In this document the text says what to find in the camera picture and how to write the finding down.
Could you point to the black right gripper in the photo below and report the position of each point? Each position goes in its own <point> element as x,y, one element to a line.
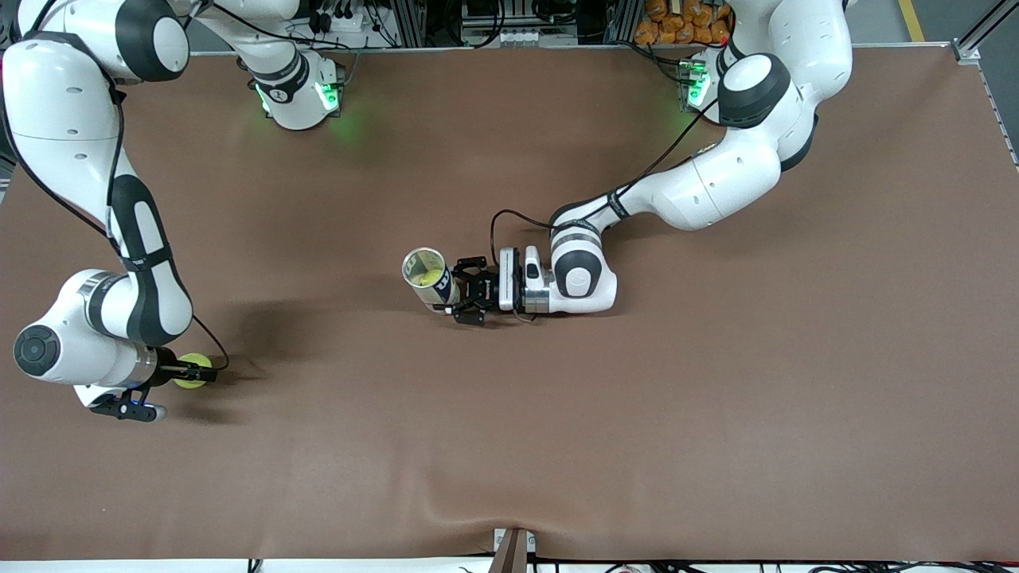
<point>166,367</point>

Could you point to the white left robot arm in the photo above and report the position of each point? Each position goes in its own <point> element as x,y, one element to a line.
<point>700,187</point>

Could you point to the orange objects pile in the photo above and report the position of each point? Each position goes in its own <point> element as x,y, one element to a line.
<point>677,20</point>

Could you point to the white connector strip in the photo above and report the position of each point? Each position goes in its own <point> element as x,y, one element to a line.
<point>523,37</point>

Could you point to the brown table mat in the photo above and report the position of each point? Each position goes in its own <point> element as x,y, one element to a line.
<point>716,438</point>

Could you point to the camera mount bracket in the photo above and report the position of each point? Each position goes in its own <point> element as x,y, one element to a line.
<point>513,553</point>

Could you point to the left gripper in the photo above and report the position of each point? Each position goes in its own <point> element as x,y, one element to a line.
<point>487,291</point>

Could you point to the aluminium frame strut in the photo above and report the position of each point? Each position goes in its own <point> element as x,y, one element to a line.
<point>975,40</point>

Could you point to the white blue tennis ball can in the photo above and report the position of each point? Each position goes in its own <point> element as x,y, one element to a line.
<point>438,301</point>

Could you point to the white power strip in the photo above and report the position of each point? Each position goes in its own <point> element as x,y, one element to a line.
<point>342,21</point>

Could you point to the aluminium frame post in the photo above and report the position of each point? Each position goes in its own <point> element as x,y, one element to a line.
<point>410,22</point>
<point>622,20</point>

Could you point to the yellow tennis ball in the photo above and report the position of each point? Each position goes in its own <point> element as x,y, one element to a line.
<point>434,278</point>
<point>193,384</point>

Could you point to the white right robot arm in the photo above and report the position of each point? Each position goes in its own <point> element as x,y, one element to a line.
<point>64,103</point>

